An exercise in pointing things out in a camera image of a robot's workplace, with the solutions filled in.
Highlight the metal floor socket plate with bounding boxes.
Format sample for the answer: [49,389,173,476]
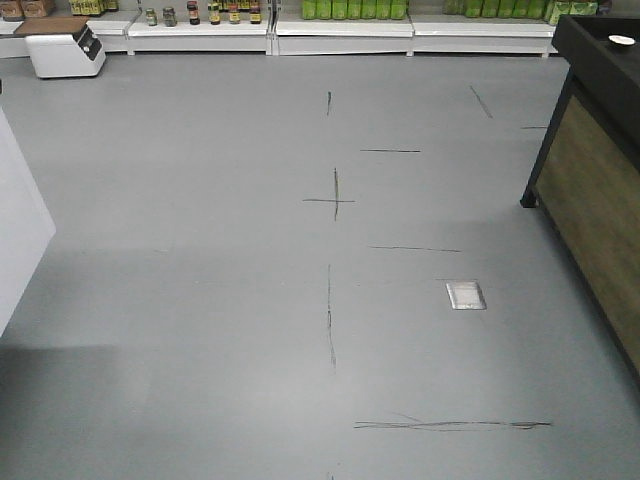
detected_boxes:
[445,280,487,310]

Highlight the white store shelf unit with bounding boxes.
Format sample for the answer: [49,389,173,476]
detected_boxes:
[0,0,614,58]

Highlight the black wooden display stand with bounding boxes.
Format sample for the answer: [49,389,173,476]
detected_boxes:
[520,15,639,377]

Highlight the white box appliance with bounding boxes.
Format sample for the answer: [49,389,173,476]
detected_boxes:
[25,26,106,79]

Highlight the small white dish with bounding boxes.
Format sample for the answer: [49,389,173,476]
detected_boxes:
[608,34,636,48]

